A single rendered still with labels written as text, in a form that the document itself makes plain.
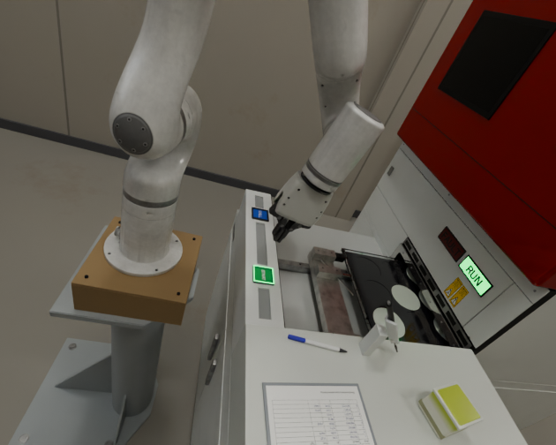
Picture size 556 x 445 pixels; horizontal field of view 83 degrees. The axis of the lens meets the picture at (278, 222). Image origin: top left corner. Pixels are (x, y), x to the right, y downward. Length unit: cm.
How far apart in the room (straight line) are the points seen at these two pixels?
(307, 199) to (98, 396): 130
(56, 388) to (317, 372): 123
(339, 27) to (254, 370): 61
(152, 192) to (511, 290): 88
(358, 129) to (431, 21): 208
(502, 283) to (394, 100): 192
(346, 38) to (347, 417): 66
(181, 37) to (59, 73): 241
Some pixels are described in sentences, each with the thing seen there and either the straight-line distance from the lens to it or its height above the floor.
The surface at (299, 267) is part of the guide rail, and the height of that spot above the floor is 85.
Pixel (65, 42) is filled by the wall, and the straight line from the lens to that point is 288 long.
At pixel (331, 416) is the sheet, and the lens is 70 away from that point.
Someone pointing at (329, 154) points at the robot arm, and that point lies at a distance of 60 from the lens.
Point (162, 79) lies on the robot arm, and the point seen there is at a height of 137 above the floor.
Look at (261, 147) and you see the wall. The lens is 274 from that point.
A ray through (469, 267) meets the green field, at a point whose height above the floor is 110.
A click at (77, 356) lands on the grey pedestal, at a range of 176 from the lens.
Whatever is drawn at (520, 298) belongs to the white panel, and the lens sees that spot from 96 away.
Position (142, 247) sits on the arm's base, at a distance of 81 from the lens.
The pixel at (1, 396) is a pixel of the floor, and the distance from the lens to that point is 177.
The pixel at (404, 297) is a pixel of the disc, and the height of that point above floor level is 90.
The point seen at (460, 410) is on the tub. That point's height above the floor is 103.
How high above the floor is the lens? 155
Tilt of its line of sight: 36 degrees down
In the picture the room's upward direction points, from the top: 22 degrees clockwise
